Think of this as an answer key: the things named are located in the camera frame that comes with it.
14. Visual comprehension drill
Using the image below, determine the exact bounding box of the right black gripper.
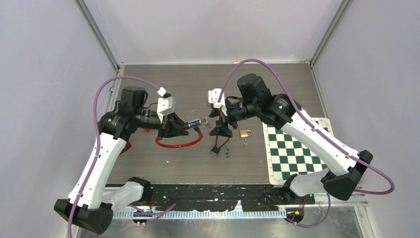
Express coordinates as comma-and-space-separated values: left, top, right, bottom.
209, 99, 259, 138

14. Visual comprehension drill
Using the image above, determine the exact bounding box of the red cable lock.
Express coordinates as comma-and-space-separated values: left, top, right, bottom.
155, 117, 209, 149

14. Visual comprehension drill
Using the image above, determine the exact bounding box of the black cable padlock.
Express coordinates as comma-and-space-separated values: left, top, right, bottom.
210, 136, 230, 156

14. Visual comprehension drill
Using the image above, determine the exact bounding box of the small brass padlock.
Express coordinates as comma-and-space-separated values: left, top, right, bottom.
239, 130, 252, 138

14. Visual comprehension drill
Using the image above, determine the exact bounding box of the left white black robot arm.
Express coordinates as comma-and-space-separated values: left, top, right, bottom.
54, 86, 189, 235

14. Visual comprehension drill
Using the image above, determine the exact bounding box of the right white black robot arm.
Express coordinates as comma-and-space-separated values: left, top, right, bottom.
208, 73, 373, 204

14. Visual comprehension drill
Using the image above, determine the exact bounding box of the brown wooden metronome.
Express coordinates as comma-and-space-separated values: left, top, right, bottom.
120, 141, 132, 154

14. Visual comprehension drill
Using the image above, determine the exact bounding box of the green white checkered mat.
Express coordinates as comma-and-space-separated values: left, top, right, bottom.
262, 123, 327, 185

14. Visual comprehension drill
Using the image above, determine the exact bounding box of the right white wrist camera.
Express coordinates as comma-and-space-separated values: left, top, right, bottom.
208, 88, 227, 116

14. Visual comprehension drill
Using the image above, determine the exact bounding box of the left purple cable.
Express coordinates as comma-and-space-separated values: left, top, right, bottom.
67, 75, 176, 238

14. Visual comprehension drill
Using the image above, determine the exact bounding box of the purple cable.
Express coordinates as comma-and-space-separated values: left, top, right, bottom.
217, 59, 395, 229
67, 75, 176, 238

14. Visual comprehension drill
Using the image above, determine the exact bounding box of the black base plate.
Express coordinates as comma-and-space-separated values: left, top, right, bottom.
132, 184, 315, 212

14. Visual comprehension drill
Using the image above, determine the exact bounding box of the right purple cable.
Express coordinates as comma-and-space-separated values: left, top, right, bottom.
217, 59, 395, 229

